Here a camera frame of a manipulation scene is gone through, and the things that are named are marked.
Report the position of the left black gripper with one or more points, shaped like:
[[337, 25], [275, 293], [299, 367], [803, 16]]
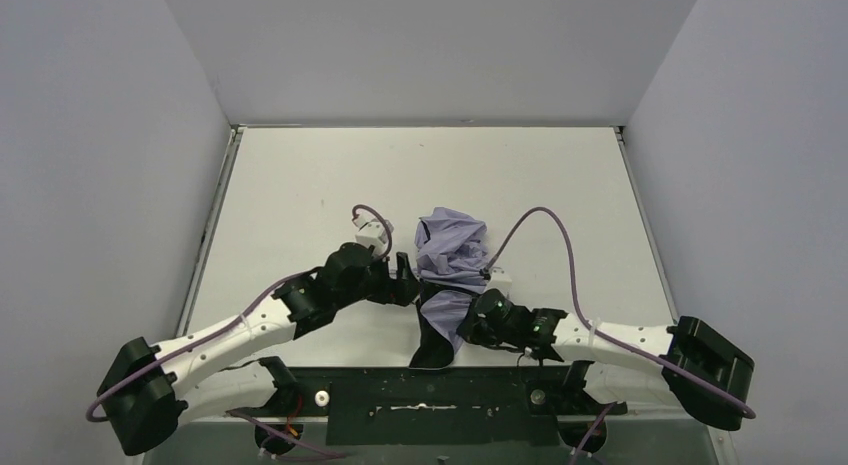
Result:
[[403, 279]]

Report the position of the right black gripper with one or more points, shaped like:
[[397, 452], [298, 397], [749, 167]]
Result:
[[468, 321]]

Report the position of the lavender folding umbrella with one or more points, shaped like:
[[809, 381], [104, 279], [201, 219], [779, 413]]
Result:
[[450, 257]]

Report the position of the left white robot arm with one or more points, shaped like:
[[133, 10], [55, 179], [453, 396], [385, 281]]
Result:
[[144, 392]]

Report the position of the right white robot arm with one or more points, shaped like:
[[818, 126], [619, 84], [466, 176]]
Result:
[[687, 364]]

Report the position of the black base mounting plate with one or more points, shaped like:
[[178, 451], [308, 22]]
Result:
[[454, 406]]

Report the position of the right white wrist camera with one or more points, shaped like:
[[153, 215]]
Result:
[[497, 279]]

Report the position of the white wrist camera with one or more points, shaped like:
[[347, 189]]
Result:
[[372, 234], [497, 279]]

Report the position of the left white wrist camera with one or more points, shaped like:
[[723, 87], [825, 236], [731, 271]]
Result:
[[372, 234]]

